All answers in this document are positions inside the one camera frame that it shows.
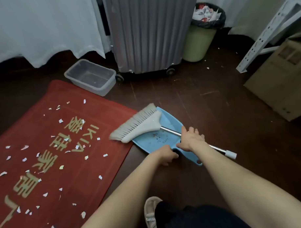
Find person's right hand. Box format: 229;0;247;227
175;126;209;153

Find person's left hand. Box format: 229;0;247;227
148;144;180;167

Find blue plastic dustpan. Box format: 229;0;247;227
131;106;205;167

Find white broom with metal handle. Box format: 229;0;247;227
108;101;239;160

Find red doormat gold lettering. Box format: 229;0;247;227
0;78;140;228

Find clear plastic storage bin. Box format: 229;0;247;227
63;58;118;97

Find white paper scraps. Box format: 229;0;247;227
0;95;111;228

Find person's right forearm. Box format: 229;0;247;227
198;144;301;228

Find person's left forearm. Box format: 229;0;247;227
79;149;164;228

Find person's black trousers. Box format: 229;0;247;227
154;201;271;228

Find large brown cardboard box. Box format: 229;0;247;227
243;28;301;123

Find beige slipper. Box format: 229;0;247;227
143;196;163;228

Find green trash bin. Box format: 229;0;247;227
182;24;217;63

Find silver ribbed suitcase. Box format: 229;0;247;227
96;0;198;85

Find black bin bag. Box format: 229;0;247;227
192;2;227;30

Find crumpled paper trash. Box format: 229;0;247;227
192;5;223;23

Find white perforated metal rack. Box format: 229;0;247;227
235;0;301;75

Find white curtain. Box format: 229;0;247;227
227;0;293;45
0;0;113;71

